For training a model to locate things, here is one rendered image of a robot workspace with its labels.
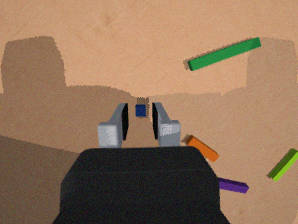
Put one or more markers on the orange rod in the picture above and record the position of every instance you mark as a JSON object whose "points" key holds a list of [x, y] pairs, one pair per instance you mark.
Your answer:
{"points": [[204, 149]]}

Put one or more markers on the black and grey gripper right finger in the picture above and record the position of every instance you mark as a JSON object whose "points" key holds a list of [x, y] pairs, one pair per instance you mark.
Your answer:
{"points": [[165, 130]]}

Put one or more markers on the small blue cube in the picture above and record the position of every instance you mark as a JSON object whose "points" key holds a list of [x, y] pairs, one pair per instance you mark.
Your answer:
{"points": [[140, 110]]}

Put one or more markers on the purple rod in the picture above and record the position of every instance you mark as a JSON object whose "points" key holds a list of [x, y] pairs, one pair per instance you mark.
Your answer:
{"points": [[231, 185]]}

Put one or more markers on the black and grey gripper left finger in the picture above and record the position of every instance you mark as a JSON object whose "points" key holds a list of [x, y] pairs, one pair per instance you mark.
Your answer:
{"points": [[112, 133]]}

